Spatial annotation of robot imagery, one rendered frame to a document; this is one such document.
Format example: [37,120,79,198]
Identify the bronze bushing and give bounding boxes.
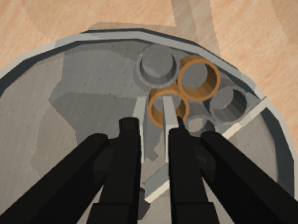
[176,55,220,102]
[148,83,189,128]

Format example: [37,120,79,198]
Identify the grey metal ring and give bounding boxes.
[136,43,180,89]
[203,78,250,125]
[184,103,219,137]

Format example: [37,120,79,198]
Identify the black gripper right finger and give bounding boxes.
[163,96,298,224]

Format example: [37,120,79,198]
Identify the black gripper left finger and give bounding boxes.
[0,97,147,224]

